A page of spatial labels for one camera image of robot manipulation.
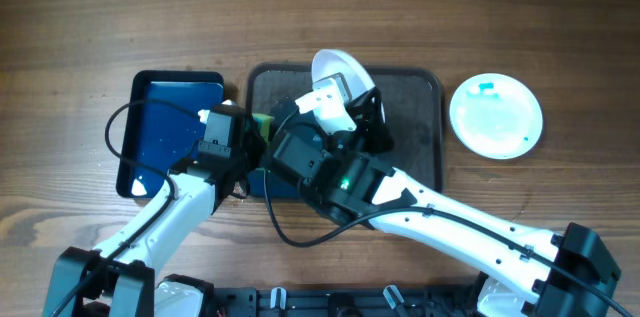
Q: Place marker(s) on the white plate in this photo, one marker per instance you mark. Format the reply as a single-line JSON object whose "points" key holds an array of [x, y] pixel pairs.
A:
{"points": [[352, 79], [496, 116]]}

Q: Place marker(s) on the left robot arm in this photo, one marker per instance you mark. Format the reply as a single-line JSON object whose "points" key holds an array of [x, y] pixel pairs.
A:
{"points": [[118, 276]]}

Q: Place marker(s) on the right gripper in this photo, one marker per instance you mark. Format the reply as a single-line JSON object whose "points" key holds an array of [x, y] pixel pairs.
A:
{"points": [[367, 115]]}

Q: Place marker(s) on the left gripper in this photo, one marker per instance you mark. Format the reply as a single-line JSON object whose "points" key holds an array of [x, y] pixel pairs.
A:
{"points": [[253, 136]]}

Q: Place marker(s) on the green and yellow sponge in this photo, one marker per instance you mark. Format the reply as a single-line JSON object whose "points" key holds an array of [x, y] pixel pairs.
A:
{"points": [[263, 124]]}

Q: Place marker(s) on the small black water tray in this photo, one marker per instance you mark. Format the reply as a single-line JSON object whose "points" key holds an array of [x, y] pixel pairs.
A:
{"points": [[158, 135]]}

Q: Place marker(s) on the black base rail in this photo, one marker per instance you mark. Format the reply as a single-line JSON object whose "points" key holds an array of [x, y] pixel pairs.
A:
{"points": [[429, 301]]}

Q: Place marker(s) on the dark brown serving tray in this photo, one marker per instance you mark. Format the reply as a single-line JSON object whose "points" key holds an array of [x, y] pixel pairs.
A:
{"points": [[412, 101]]}

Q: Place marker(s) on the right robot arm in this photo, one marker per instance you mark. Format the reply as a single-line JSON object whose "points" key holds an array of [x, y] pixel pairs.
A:
{"points": [[528, 271]]}

